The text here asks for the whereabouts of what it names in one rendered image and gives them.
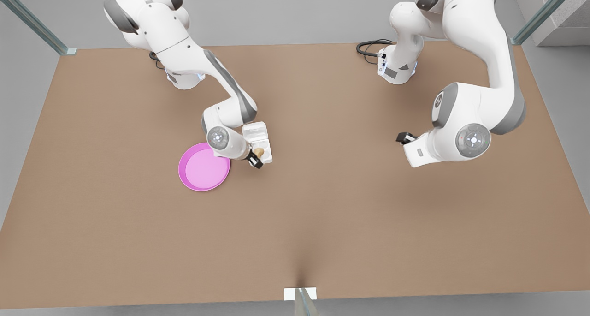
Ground white egg box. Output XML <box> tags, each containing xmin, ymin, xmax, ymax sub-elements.
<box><xmin>242</xmin><ymin>121</ymin><xmax>273</xmax><ymax>167</ymax></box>

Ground pink round plate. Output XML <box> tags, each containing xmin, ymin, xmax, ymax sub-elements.
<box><xmin>178</xmin><ymin>143</ymin><xmax>231</xmax><ymax>192</ymax></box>

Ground grey concrete block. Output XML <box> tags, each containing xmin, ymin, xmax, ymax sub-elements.
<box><xmin>509</xmin><ymin>0</ymin><xmax>590</xmax><ymax>47</ymax></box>

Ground silver frame post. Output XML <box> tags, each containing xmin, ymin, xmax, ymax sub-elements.
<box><xmin>0</xmin><ymin>0</ymin><xmax>77</xmax><ymax>56</ymax></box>
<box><xmin>284</xmin><ymin>287</ymin><xmax>318</xmax><ymax>316</ymax></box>
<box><xmin>511</xmin><ymin>0</ymin><xmax>582</xmax><ymax>46</ymax></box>

